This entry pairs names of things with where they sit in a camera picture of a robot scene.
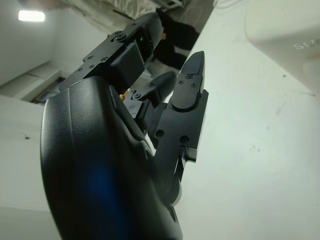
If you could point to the cream white two-slot toaster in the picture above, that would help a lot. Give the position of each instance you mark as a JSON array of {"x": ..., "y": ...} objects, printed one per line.
[{"x": 282, "y": 25}]

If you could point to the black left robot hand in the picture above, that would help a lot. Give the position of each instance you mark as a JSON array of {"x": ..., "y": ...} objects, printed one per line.
[{"x": 100, "y": 162}]

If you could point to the bright ceiling light panel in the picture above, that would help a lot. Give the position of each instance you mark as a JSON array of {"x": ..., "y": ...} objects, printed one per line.
[{"x": 31, "y": 15}]

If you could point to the person in white jacket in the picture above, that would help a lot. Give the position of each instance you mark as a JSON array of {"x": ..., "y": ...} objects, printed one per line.
[{"x": 180, "y": 40}]

